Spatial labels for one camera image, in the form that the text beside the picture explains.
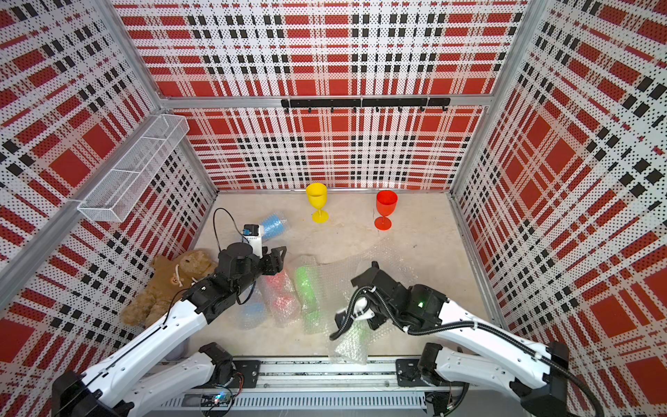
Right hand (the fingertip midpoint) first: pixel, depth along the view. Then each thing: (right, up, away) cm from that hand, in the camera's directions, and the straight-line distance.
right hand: (368, 286), depth 73 cm
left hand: (-27, +10, +6) cm, 29 cm away
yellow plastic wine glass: (-18, +29, +29) cm, 45 cm away
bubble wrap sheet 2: (-19, +4, +18) cm, 27 cm away
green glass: (-5, -17, -1) cm, 17 cm away
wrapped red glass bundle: (-27, -6, +8) cm, 28 cm away
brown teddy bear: (-65, -1, +12) cm, 66 cm away
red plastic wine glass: (+9, +25, +24) cm, 36 cm away
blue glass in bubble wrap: (-35, +16, +28) cm, 48 cm away
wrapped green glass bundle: (-17, -5, +9) cm, 20 cm away
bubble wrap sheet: (-10, -2, +16) cm, 19 cm away
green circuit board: (-41, -30, -3) cm, 51 cm away
